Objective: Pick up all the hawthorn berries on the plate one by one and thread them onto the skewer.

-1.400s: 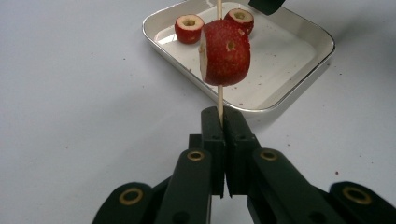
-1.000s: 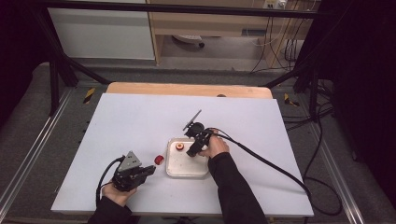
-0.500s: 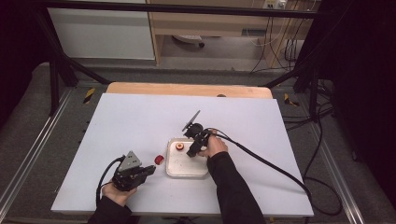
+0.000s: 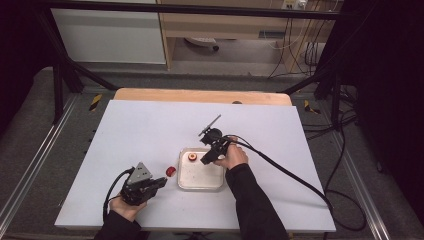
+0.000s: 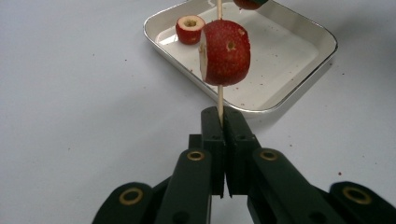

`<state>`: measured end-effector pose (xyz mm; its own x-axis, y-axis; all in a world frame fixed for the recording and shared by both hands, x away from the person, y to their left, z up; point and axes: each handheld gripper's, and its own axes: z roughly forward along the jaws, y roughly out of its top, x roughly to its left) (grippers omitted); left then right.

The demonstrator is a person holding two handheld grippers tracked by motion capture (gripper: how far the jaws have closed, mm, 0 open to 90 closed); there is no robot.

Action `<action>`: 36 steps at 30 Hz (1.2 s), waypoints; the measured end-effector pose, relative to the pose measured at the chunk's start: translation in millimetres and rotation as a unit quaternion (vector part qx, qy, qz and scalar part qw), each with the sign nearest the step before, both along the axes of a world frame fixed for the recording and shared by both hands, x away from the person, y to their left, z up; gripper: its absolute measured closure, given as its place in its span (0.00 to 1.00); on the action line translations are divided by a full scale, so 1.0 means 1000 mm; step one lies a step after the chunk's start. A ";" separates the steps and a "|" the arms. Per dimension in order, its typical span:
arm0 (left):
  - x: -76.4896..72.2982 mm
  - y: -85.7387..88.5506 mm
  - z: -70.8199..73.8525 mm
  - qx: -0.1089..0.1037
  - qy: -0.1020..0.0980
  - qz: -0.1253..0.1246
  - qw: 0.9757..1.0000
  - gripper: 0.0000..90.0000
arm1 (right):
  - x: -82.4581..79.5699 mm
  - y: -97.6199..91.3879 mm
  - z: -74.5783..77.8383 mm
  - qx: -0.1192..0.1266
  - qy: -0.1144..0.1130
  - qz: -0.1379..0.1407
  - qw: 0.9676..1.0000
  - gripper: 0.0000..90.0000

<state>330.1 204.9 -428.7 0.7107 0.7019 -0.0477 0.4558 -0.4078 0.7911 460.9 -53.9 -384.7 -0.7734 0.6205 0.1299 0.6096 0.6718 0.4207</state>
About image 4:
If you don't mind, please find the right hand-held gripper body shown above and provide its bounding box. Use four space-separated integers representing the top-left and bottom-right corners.
197 114 232 158

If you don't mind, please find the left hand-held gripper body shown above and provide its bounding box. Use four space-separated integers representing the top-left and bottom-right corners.
120 161 162 207

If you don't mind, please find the clear square tray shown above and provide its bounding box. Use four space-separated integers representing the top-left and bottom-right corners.
176 147 226 192

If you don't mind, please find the person's right hand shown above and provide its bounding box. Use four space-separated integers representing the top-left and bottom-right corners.
214 144 250 171

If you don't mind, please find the person's left hand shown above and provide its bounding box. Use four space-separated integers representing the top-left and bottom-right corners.
108 192 148 223

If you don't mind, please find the light wooden table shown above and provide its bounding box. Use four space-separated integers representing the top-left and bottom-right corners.
113 87 294 107

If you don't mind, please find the office chair base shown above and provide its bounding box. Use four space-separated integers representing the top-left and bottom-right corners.
184 36 221 53

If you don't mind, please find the light wooden desk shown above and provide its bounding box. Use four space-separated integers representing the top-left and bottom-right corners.
155 0 338 73

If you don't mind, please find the white cabinet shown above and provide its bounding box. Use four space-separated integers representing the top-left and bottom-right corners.
50 0 167 65

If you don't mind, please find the white power socket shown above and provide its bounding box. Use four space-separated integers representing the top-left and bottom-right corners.
281 0 308 10

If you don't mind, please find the black curtain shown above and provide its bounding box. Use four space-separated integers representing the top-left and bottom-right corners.
333 0 424 221
0 0 57 136

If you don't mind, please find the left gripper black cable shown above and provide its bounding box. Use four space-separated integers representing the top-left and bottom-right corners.
102 167 135 222

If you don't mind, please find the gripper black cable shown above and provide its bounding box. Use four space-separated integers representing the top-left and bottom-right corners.
222 134 368 232
102 167 135 222

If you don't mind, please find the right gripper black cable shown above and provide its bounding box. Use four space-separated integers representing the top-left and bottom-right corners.
222 134 368 232

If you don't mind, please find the aluminium floor rail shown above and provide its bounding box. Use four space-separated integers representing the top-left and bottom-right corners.
332 131 396 240
0 94 80 229

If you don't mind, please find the black metal frame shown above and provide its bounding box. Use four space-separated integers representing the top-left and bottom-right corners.
33 0 364 132

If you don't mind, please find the bundle of black cables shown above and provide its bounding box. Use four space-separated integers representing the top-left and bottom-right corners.
267 14 333 80

